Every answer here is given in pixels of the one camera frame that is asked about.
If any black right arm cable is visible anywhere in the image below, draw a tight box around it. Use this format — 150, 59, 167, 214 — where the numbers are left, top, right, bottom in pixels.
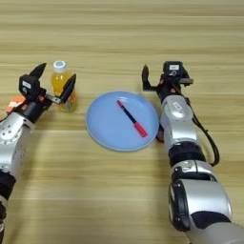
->
185, 96, 221, 167

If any orange juice bottle white cap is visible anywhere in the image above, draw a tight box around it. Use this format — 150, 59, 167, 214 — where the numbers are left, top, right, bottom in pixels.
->
51, 60, 78, 112

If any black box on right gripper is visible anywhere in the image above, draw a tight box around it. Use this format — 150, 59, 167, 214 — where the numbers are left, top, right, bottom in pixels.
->
162, 61, 185, 79

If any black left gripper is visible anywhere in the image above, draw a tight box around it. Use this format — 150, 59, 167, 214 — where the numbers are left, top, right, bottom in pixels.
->
14, 62, 77, 123

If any blue round plate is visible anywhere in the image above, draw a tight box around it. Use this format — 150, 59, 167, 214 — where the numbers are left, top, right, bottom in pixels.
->
85, 91, 160, 153

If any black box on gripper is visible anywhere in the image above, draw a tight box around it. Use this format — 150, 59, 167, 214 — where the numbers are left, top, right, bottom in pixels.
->
162, 61, 185, 79
18, 74, 42, 98

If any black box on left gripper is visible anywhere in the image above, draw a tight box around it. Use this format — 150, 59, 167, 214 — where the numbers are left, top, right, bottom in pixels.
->
18, 74, 42, 98

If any red and black marker pen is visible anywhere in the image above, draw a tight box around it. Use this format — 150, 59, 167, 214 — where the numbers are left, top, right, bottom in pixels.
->
115, 99, 149, 138

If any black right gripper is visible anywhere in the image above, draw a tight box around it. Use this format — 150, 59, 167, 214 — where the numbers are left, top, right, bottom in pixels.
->
141, 64, 194, 103

